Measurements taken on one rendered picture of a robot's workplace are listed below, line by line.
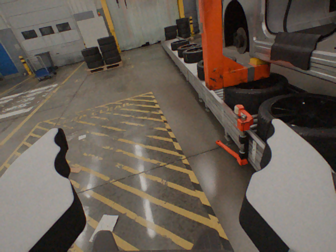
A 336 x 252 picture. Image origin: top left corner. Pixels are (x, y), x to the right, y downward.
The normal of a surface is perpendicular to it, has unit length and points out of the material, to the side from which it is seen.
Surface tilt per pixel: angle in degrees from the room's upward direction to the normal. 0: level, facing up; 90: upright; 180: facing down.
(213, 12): 90
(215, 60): 90
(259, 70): 90
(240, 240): 0
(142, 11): 90
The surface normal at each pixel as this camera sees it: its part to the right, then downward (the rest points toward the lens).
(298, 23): -0.03, -0.13
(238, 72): 0.11, 0.50
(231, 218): -0.19, -0.84
